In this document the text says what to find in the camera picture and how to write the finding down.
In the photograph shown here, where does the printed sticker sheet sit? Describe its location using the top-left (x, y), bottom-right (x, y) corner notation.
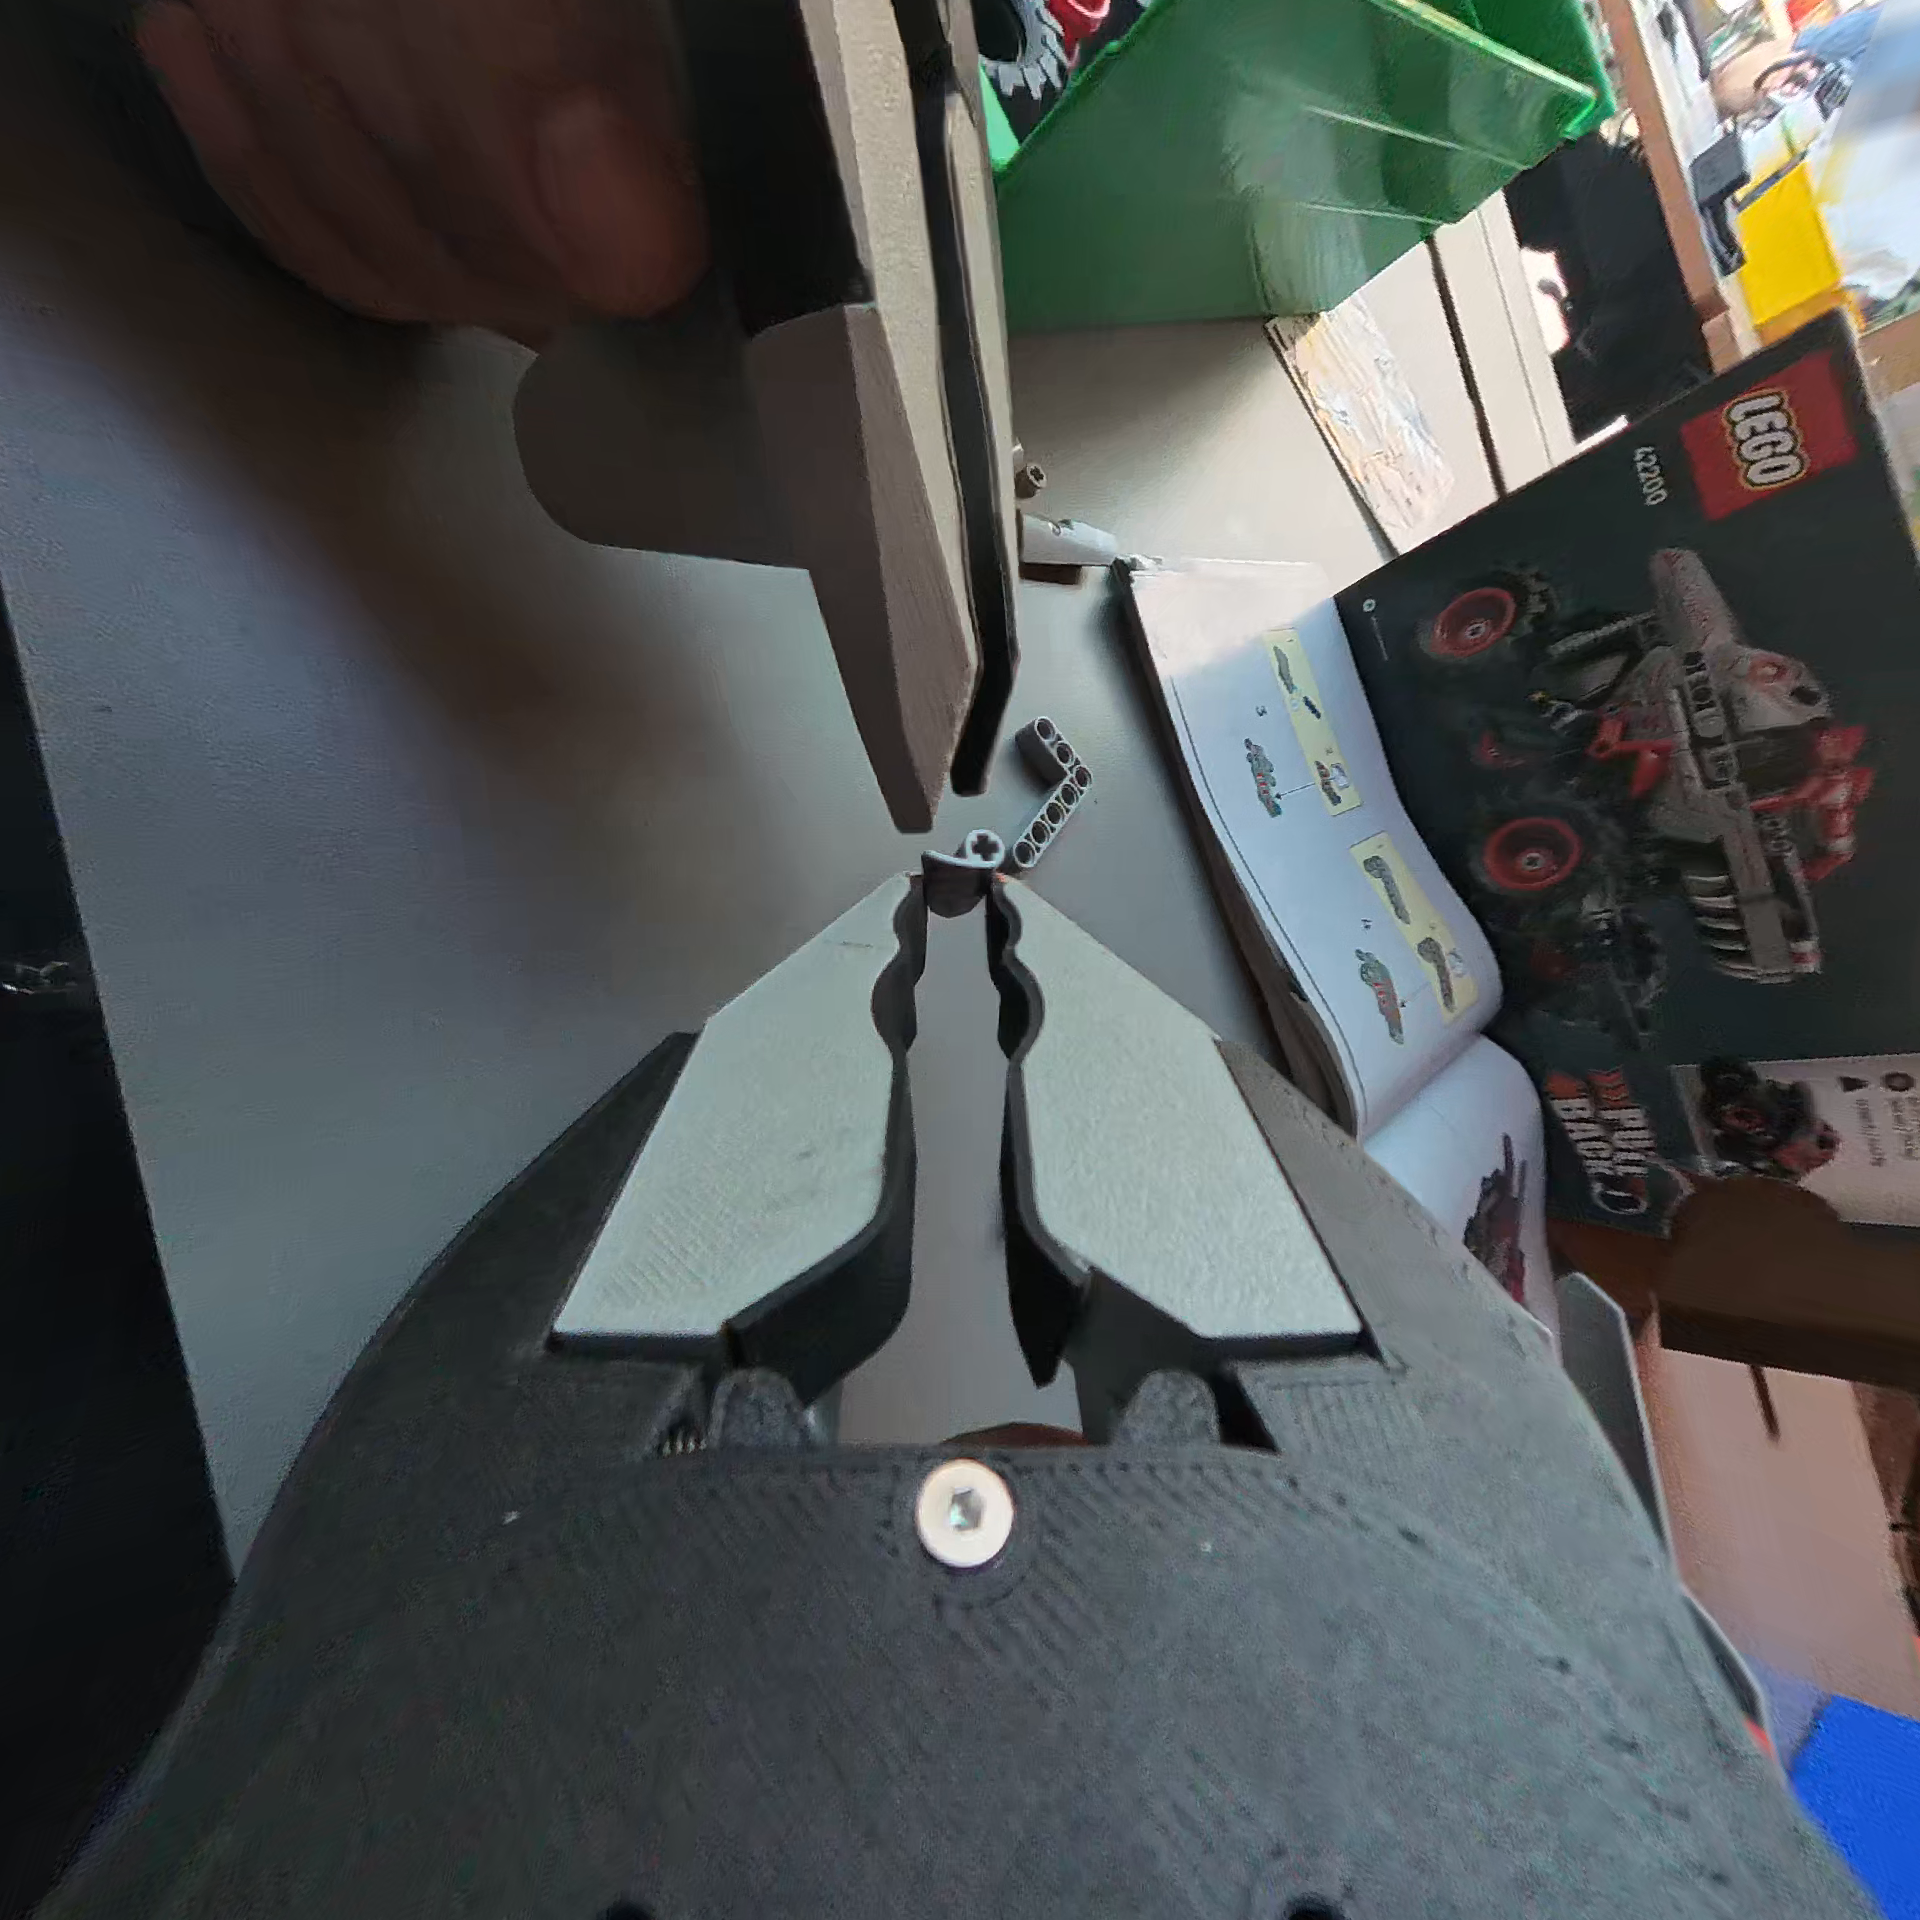
top-left (1263, 309), bottom-right (1461, 553)

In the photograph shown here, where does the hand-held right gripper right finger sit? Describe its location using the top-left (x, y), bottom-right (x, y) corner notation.
top-left (983, 876), bottom-right (1368, 1392)

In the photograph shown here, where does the dark grey lego axle connector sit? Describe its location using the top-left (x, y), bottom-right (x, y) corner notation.
top-left (918, 829), bottom-right (1012, 921)

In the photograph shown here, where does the small green plastic bin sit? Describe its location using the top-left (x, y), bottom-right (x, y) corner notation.
top-left (1426, 0), bottom-right (1622, 140)

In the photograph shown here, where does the grey L-shaped lego beam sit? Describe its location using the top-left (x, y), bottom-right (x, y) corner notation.
top-left (1007, 718), bottom-right (1099, 875)

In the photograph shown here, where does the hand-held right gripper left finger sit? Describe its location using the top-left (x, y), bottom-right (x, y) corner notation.
top-left (547, 875), bottom-right (921, 1409)

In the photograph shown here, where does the blue plastic object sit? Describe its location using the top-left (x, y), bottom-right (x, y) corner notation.
top-left (1783, 1692), bottom-right (1920, 1920)

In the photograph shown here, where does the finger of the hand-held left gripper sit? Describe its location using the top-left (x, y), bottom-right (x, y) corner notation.
top-left (911, 0), bottom-right (1027, 797)
top-left (513, 0), bottom-right (989, 837)

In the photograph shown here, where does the yellow plastic bin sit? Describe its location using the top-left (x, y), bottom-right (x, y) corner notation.
top-left (1740, 143), bottom-right (1852, 339)

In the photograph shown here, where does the light grey lego pin connector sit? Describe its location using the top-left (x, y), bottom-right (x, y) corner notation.
top-left (1012, 448), bottom-right (1123, 586)

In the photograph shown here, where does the person's left hand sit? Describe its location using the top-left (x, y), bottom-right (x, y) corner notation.
top-left (132, 0), bottom-right (710, 339)

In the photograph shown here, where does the large green plastic bin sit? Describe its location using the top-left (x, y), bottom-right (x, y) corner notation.
top-left (988, 0), bottom-right (1599, 335)

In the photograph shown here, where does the brown wooden furniture piece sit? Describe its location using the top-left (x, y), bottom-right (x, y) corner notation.
top-left (1547, 1169), bottom-right (1920, 1389)

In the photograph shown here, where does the black lego set box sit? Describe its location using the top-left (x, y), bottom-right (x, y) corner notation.
top-left (1333, 309), bottom-right (1920, 1249)

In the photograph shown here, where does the open lego instruction booklet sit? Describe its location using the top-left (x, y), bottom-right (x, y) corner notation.
top-left (1116, 560), bottom-right (1564, 1330)

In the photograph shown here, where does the black chair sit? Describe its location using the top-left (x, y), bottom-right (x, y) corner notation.
top-left (1504, 129), bottom-right (1716, 438)

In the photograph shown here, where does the wooden shelf post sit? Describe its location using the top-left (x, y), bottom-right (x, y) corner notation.
top-left (1597, 0), bottom-right (1761, 369)

